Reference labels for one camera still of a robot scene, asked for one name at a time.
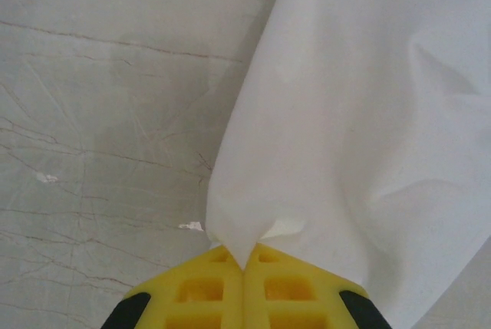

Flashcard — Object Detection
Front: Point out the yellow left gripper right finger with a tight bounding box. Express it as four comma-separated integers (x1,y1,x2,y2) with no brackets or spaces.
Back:
244,242,388,329

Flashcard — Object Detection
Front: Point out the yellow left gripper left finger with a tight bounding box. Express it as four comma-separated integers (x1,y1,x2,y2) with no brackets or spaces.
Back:
101,245,246,329

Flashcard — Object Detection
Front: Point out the white t-shirt with red print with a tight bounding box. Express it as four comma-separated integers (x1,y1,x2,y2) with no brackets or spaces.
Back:
203,0,491,329

